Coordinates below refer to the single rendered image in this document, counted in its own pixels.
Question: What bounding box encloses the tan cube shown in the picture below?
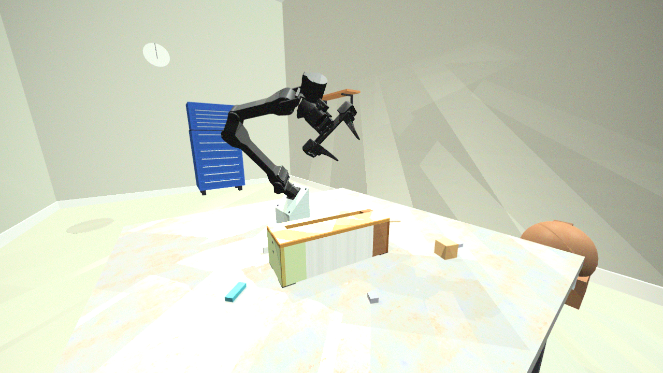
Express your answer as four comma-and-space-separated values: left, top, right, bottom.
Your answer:
434, 238, 459, 260

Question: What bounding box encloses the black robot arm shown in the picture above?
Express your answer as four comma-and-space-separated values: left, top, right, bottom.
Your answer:
221, 72, 332, 200

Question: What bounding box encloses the light blue rectangular bar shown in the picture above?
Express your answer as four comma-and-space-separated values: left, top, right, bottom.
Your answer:
224, 282, 247, 302

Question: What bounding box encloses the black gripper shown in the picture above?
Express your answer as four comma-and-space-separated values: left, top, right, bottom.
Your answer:
302, 101, 360, 161

